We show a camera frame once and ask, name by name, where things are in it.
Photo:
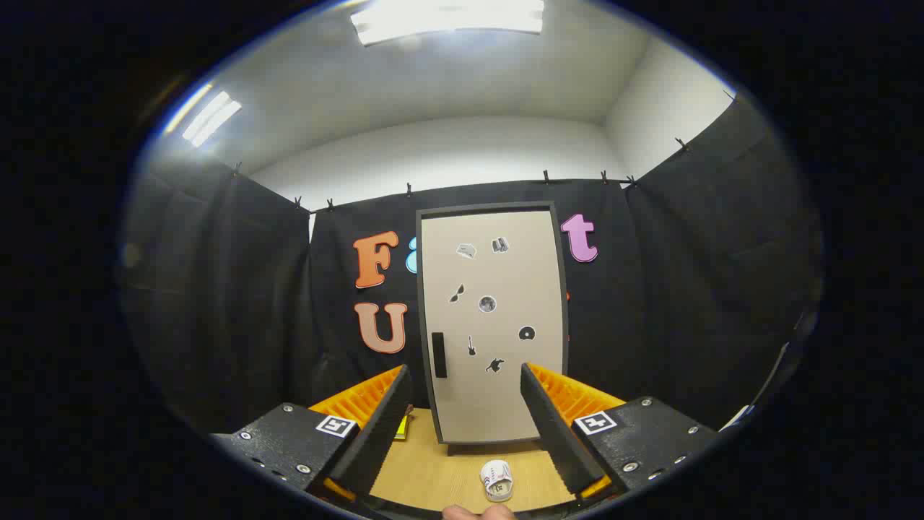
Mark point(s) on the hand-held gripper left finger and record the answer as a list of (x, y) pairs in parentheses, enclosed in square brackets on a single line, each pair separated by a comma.
[(382, 433)]

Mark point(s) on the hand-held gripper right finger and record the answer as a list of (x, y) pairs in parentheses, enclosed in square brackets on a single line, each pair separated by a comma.
[(556, 433)]

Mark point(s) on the white shoe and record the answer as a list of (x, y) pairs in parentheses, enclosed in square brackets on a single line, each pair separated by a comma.
[(497, 480)]

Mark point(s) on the beige shoe cabinet door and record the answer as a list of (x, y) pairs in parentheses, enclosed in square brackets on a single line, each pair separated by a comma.
[(476, 404)]

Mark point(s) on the dark grey shoe cabinet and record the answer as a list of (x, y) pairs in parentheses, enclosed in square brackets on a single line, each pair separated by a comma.
[(419, 289)]

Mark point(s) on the yellow book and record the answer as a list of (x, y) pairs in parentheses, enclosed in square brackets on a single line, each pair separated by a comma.
[(401, 430)]

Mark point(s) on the white side table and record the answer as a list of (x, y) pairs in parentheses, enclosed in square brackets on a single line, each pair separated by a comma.
[(738, 417)]

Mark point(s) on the black backdrop cloth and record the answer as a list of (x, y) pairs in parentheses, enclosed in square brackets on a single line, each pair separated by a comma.
[(238, 303)]

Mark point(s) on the small ceiling light panel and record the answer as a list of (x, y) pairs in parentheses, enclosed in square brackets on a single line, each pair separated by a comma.
[(211, 117)]

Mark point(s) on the large ceiling light panel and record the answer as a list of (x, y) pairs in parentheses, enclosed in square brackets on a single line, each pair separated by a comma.
[(447, 18)]

